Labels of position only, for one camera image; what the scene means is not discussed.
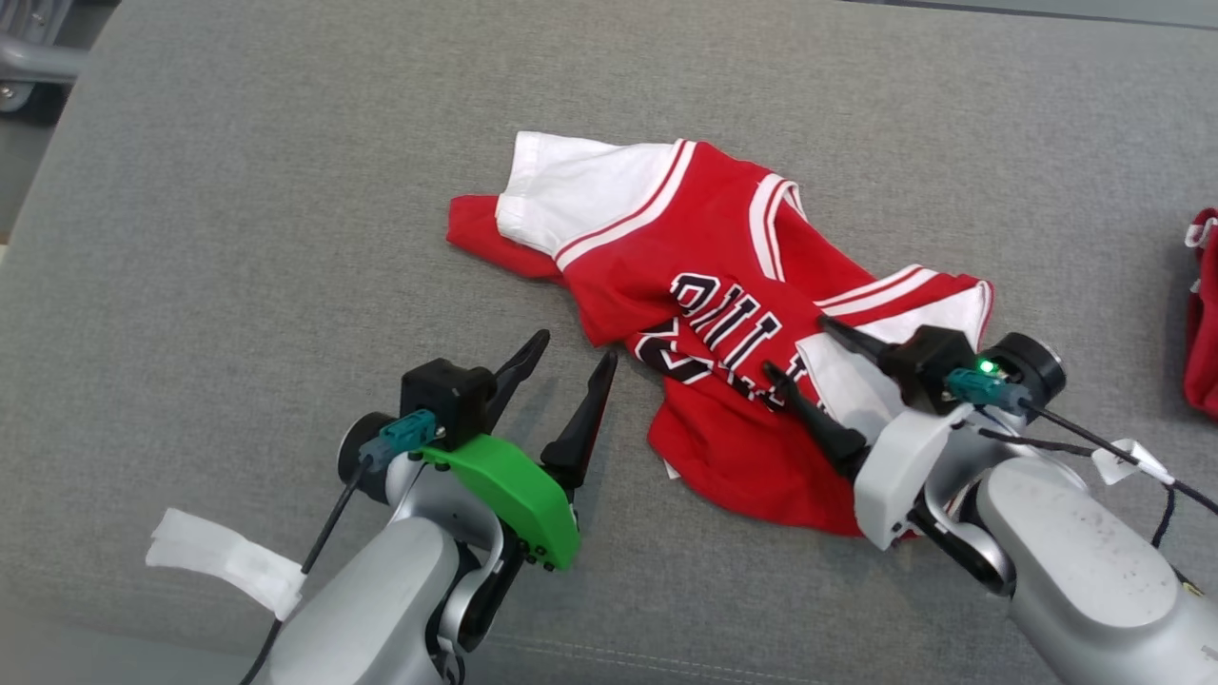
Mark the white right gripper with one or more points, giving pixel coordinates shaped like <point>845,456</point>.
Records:
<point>899,466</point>

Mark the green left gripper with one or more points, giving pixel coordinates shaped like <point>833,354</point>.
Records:
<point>519,495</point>

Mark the red basketball jersey white sleeves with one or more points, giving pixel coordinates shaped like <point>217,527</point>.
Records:
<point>704,247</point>

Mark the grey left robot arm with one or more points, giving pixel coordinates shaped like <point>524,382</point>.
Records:
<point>381,609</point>

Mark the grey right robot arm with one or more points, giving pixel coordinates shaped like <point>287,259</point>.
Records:
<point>1094,571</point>

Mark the red garment with white trim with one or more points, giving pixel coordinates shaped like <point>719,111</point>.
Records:
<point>1204,333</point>

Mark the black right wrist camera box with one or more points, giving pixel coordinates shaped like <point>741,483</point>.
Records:
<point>928,362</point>

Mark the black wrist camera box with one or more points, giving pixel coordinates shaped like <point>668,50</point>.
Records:
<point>928,362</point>
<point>442,395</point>

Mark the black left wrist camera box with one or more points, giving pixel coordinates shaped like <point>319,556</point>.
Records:
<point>442,395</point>

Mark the teal right camera connector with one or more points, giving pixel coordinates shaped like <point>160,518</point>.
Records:
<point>980,388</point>

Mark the teal camera connector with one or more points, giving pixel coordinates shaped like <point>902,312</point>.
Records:
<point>980,388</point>
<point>400,438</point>

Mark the teal left camera connector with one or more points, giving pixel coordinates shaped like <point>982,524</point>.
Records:
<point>400,438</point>

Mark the grey metal wheeled frame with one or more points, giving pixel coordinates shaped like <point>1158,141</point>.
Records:
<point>29,57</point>

